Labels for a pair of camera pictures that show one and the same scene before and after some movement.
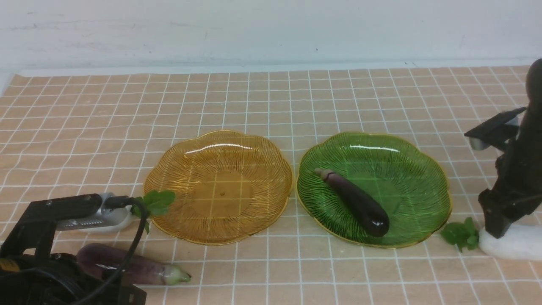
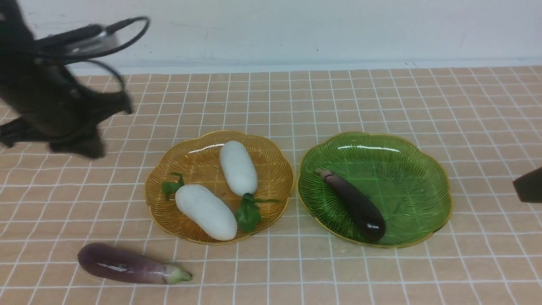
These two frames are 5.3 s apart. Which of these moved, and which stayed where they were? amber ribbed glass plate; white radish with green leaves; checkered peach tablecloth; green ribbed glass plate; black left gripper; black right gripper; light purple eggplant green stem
Moved: black left gripper; white radish with green leaves; black right gripper
Stayed: green ribbed glass plate; amber ribbed glass plate; light purple eggplant green stem; checkered peach tablecloth
